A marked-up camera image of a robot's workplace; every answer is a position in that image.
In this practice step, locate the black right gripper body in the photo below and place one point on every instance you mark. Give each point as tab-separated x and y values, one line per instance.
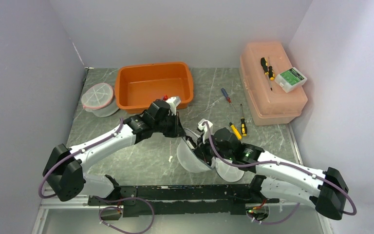
228	154

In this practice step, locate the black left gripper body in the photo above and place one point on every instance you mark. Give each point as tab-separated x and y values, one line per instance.
168	126

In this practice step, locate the black white bra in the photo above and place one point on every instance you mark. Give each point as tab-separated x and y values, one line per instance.
197	149

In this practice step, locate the white mesh blue-zip laundry bag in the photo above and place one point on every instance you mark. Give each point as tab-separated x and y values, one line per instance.
194	165

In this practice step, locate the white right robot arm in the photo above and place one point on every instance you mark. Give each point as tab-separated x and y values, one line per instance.
274	177

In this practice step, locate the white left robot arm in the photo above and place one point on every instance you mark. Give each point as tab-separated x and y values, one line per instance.
66	171

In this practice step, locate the white mesh pink-zip laundry bag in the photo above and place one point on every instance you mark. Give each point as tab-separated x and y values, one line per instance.
100	100

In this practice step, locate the small yellow black screwdriver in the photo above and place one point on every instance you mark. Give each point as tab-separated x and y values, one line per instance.
234	129

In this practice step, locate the black yellow screwdriver on table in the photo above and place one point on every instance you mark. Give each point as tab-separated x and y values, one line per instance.
243	123

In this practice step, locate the orange plastic tub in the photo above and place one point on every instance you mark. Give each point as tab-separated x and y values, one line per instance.
137	86

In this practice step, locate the blue red screwdriver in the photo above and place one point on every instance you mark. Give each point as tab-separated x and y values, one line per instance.
226	96

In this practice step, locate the thin black yellow screwdriver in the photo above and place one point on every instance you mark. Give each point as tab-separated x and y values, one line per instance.
271	75

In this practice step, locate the translucent pink storage box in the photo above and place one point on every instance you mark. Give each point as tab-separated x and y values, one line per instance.
269	104

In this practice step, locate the large black yellow screwdriver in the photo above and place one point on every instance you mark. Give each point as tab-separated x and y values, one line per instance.
264	65

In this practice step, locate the white green small box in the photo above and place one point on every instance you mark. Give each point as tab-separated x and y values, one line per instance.
290	79

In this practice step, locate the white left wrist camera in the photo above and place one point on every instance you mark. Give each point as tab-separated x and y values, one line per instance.
173	103

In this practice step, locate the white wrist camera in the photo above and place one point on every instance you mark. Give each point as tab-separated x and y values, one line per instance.
173	103
206	127

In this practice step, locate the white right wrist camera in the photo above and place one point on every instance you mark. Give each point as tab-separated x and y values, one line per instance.
206	127

